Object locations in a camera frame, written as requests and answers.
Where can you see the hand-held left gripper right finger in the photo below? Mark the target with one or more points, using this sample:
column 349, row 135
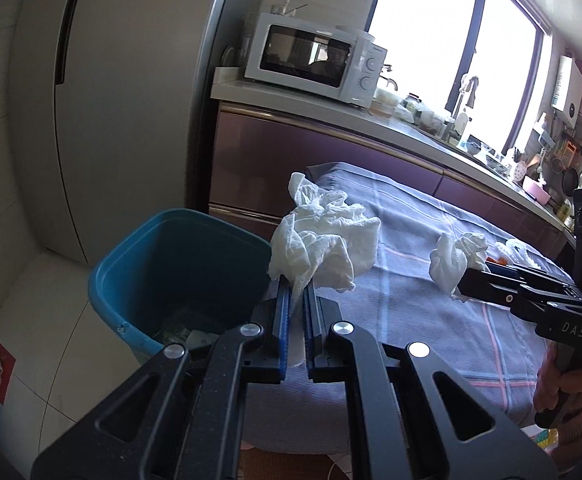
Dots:
column 311, row 325

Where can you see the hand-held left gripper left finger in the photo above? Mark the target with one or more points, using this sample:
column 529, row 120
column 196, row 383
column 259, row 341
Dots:
column 282, row 320

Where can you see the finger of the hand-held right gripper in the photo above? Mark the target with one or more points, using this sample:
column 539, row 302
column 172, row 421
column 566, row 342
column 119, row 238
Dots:
column 531, row 272
column 486, row 290

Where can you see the white foam net sleeve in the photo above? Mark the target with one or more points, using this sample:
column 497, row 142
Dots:
column 515, row 247

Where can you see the small white tissue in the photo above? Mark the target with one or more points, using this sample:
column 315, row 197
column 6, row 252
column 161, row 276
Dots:
column 448, row 260

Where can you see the large white paper towel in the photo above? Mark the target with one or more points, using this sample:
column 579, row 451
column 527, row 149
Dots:
column 321, row 240

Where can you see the blue plastic bin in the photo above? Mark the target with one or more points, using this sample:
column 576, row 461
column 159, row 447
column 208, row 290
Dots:
column 121, row 280

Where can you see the person's right hand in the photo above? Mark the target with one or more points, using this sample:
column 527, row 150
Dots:
column 546, row 385

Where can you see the small orange wrapper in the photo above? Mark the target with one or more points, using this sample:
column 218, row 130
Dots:
column 497, row 260

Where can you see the black frying pan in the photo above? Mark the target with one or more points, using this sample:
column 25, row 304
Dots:
column 571, row 180

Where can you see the pink bowl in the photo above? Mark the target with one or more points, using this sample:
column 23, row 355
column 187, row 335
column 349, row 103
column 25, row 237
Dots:
column 535, row 189

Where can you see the grey plaid tablecloth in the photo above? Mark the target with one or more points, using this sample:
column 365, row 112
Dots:
column 421, row 340

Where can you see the polka dot cup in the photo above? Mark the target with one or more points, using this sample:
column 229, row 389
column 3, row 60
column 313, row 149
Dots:
column 520, row 170

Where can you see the white water heater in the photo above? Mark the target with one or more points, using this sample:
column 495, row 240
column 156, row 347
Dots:
column 568, row 90

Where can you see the yellow green packet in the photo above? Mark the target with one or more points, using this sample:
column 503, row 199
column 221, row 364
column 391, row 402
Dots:
column 547, row 436

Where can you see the metal kitchen faucet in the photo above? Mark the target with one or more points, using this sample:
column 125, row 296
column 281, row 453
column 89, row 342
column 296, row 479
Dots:
column 466, row 92

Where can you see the white kitchen countertop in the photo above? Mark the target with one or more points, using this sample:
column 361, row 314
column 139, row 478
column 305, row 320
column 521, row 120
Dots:
column 231, row 87

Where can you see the dark framed window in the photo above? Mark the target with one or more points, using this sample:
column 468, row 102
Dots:
column 421, row 35

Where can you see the grey refrigerator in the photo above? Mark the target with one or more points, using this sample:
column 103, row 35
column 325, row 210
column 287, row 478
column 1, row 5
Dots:
column 121, row 110

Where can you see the white microwave oven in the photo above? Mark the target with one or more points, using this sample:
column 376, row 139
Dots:
column 316, row 55

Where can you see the round metal plate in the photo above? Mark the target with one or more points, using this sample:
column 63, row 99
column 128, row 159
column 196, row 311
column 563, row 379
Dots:
column 228, row 56

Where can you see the red paper sheet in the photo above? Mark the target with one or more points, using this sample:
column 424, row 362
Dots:
column 3, row 375

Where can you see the clear glass cup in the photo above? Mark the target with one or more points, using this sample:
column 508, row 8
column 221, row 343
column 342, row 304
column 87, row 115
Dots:
column 286, row 9

